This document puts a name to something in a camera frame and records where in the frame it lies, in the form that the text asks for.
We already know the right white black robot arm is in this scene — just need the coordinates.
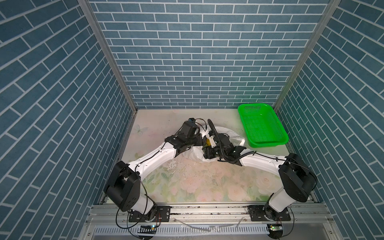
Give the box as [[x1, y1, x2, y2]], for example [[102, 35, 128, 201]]
[[203, 133, 317, 213]]

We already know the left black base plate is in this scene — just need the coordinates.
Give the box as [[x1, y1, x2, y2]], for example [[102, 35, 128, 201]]
[[128, 205, 171, 223]]

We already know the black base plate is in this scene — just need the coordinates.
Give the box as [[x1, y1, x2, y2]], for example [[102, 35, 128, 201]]
[[247, 204, 291, 222], [128, 205, 171, 223]]

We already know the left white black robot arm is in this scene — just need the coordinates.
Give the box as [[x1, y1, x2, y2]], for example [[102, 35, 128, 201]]
[[104, 118, 203, 215]]

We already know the aluminium front rail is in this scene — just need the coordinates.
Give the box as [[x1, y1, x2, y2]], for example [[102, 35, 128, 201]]
[[80, 202, 342, 240]]

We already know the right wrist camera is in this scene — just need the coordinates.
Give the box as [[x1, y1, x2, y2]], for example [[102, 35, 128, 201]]
[[207, 136, 217, 148]]

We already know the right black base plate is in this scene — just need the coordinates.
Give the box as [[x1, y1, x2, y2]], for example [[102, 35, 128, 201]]
[[247, 204, 291, 222]]

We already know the white plastic bag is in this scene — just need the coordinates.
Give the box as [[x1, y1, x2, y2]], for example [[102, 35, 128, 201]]
[[182, 127, 246, 163]]

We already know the white slotted cable duct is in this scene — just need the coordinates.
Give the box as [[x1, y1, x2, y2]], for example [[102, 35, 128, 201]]
[[93, 224, 270, 237]]

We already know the green plastic basket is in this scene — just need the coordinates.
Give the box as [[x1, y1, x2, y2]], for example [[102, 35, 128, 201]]
[[238, 103, 289, 148]]

